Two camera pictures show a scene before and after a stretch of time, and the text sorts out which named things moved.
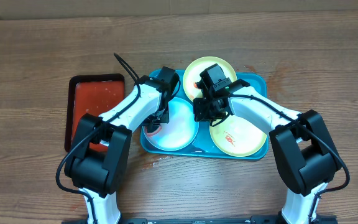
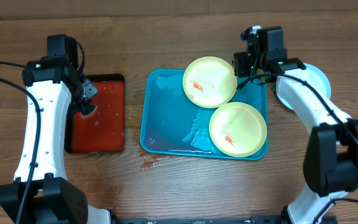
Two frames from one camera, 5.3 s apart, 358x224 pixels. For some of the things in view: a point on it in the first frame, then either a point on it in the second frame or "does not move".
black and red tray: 92,94 does not move
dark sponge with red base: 151,129 → 89,111
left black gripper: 164,118 → 91,91
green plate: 237,137 does not move
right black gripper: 202,116 → 240,65
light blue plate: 181,129 → 319,76
